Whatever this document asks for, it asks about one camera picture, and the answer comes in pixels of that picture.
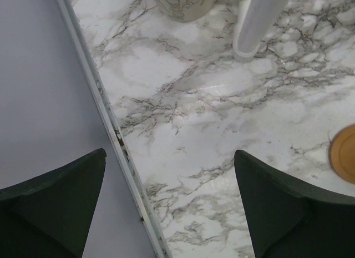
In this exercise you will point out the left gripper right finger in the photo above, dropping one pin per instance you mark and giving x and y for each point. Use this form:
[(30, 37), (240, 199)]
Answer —
[(288, 217)]

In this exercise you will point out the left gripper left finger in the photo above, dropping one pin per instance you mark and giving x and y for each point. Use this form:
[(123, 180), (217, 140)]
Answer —
[(50, 215)]

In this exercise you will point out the wooden coaster near edge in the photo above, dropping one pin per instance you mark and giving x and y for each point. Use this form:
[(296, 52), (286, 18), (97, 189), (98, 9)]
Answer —
[(341, 154)]

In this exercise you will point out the green ceramic mug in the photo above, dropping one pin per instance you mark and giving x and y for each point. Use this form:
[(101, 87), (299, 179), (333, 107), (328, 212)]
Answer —
[(185, 10)]

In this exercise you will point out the white pvc frame left pole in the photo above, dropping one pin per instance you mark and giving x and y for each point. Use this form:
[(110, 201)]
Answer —
[(254, 19)]

